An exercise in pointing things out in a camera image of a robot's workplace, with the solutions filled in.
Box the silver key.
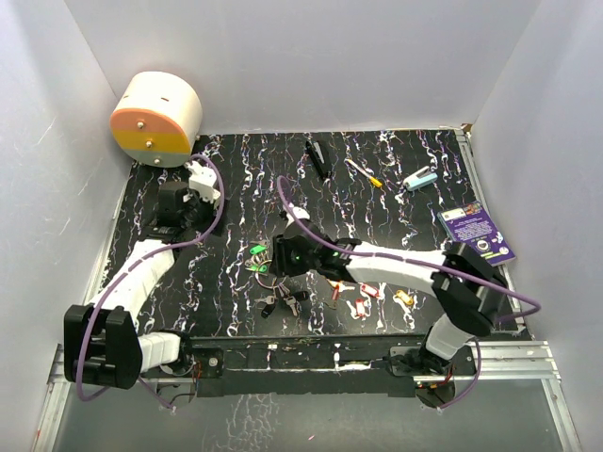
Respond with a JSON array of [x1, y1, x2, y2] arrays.
[[285, 297, 299, 316], [255, 295, 275, 305]]

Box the large metal keyring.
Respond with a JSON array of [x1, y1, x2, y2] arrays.
[[254, 262, 286, 289]]

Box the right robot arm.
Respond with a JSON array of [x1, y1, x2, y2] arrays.
[[269, 219, 511, 374]]

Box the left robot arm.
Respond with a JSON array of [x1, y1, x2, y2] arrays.
[[63, 177, 224, 389]]

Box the yellow tag with key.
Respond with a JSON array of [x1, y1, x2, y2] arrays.
[[329, 280, 356, 292]]

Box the red tag lower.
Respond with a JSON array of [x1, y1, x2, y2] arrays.
[[347, 299, 367, 319]]

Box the red tag right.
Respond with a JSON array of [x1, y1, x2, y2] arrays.
[[360, 283, 382, 299]]

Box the black stapler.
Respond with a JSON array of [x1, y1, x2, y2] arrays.
[[305, 140, 333, 182]]

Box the round drawer box pink yellow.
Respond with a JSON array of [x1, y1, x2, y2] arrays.
[[109, 71, 203, 168]]

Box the white pen yellow cap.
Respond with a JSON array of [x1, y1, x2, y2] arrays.
[[345, 158, 383, 188]]

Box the yellow tag far right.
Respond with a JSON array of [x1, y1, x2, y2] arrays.
[[395, 290, 414, 306]]

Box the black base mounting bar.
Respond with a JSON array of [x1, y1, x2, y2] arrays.
[[136, 331, 477, 399]]

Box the purple booklet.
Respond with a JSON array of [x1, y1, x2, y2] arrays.
[[437, 202, 515, 266]]

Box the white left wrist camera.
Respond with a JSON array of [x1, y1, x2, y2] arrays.
[[185, 161, 220, 205]]

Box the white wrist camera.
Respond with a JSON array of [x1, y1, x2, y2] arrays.
[[185, 161, 220, 205], [283, 203, 310, 226]]

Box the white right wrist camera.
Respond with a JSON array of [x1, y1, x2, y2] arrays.
[[283, 203, 310, 226]]

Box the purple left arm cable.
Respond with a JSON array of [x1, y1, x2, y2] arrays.
[[73, 153, 225, 410]]

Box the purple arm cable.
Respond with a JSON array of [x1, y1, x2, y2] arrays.
[[73, 153, 225, 410], [276, 176, 542, 410]]

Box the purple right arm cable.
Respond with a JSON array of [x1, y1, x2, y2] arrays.
[[276, 176, 542, 410]]

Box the aluminium rail frame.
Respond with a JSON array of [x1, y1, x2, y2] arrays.
[[34, 335, 581, 451]]

